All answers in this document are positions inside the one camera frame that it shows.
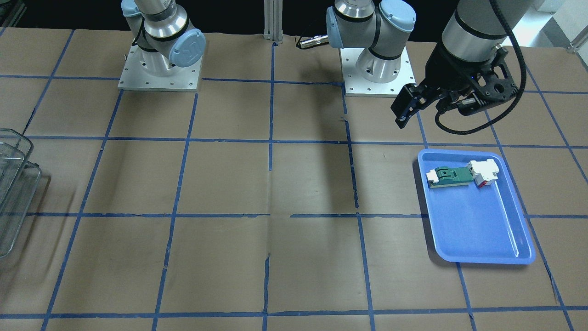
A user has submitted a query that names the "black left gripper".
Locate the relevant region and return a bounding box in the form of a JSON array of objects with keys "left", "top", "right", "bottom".
[{"left": 390, "top": 42, "right": 491, "bottom": 129}]

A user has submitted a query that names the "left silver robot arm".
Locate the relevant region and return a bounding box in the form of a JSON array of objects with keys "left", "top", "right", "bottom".
[{"left": 326, "top": 0, "right": 531, "bottom": 135}]

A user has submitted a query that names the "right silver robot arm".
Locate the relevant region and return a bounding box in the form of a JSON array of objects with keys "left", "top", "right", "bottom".
[{"left": 120, "top": 0, "right": 206, "bottom": 77}]

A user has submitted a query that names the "green terminal block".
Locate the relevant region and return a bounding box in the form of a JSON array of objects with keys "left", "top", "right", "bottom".
[{"left": 426, "top": 167, "right": 473, "bottom": 188}]

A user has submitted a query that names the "white relay module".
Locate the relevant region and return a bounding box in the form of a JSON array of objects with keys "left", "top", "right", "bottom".
[{"left": 466, "top": 159, "right": 500, "bottom": 188}]

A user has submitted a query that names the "blue plastic tray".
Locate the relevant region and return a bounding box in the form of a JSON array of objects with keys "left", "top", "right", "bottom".
[{"left": 417, "top": 148, "right": 536, "bottom": 265}]

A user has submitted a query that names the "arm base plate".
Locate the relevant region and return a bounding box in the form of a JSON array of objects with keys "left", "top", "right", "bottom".
[
  {"left": 118, "top": 46, "right": 204, "bottom": 92},
  {"left": 339, "top": 48, "right": 416, "bottom": 98}
]

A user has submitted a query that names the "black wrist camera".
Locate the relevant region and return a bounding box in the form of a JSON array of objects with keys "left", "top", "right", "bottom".
[{"left": 454, "top": 47, "right": 525, "bottom": 116}]

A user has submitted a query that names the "aluminium frame post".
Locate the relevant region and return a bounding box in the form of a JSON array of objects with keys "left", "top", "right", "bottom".
[{"left": 263, "top": 0, "right": 283, "bottom": 43}]

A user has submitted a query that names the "wire mesh shelf rack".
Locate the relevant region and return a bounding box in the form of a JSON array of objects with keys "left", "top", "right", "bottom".
[{"left": 0, "top": 128, "right": 42, "bottom": 258}]

